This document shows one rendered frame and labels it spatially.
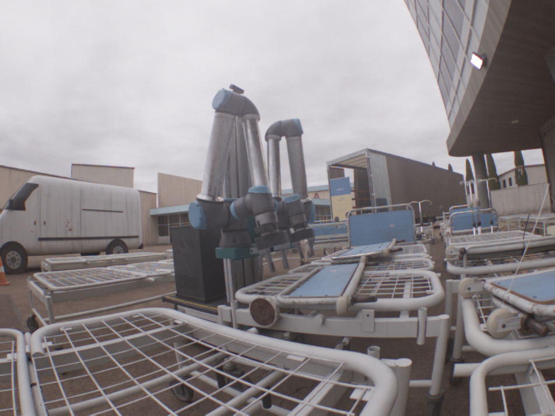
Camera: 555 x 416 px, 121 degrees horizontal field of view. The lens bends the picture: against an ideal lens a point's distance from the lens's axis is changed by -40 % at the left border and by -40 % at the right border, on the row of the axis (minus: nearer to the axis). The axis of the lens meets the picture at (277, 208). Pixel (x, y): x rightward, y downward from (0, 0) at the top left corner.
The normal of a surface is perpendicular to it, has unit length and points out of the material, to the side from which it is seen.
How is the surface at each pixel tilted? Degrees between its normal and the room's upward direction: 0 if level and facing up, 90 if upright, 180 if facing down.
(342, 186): 89
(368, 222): 90
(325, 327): 90
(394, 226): 90
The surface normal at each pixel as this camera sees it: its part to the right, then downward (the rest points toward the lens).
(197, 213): -0.69, 0.07
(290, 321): -0.49, -0.04
